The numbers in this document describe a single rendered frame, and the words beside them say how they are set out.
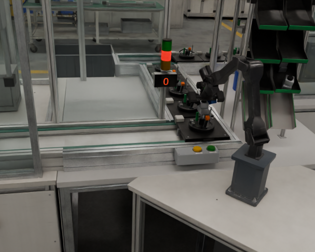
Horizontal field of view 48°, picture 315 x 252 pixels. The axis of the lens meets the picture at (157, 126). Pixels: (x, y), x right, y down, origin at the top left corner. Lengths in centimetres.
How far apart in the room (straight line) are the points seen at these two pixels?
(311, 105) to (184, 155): 136
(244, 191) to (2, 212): 110
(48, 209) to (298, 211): 113
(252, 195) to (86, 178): 75
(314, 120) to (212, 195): 145
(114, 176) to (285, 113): 99
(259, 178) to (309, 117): 136
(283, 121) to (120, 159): 90
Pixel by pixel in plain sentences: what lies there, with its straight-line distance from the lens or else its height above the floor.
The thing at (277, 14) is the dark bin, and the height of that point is 156.
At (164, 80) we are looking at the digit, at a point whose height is 121.
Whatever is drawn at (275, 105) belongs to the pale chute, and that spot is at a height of 108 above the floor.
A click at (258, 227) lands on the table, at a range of 150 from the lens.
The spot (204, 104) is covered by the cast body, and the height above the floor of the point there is 111.
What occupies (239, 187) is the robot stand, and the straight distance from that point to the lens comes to 159.
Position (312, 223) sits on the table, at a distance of 161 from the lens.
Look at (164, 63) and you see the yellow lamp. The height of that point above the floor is 130.
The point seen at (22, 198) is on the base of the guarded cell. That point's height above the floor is 77.
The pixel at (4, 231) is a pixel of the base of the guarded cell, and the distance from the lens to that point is 190.
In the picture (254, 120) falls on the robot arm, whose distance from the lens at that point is 149.
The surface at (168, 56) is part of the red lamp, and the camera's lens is 182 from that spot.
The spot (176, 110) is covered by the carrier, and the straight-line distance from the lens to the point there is 209.
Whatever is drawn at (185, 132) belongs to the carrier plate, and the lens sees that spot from 185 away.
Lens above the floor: 183
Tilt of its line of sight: 27 degrees down
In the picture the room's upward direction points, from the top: 3 degrees clockwise
